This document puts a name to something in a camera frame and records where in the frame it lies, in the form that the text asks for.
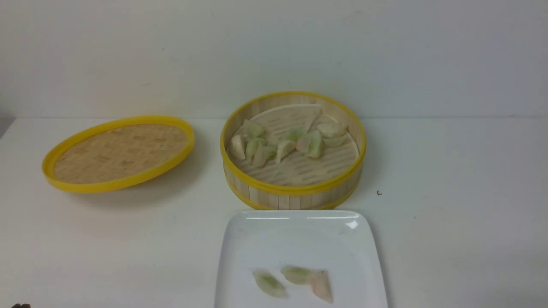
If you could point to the pink white dumpling steamer centre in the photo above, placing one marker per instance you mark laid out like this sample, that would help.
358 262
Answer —
302 144

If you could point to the green dumpling on plate left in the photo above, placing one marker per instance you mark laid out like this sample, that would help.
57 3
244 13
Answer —
268 284

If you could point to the white dumpling steamer upper right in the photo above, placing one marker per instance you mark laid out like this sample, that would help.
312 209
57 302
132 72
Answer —
330 130

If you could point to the pink dumpling on plate right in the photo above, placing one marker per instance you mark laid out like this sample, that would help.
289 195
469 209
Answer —
321 286

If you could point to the pale green dumpling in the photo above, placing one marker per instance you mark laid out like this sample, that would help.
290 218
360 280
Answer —
253 129
263 154

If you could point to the green dumpling on plate middle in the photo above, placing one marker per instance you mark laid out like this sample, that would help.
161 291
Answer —
297 275

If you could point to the green dumpling on plate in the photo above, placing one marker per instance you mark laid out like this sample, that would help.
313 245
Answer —
268 284
297 275

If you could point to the white dumpling steamer far left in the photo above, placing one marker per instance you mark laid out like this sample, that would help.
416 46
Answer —
237 147

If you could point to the green dumpling steamer centre top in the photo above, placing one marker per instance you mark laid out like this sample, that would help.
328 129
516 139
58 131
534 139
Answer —
293 135

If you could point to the green dumpling steamer left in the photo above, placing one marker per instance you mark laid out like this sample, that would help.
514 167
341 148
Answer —
252 147

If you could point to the bamboo steamer lid yellow rim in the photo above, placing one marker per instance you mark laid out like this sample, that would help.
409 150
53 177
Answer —
118 154

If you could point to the white square plate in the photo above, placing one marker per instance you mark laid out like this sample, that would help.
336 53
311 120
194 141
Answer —
337 241

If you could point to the bamboo steamer basket yellow rim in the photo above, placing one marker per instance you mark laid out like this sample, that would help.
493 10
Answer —
297 182

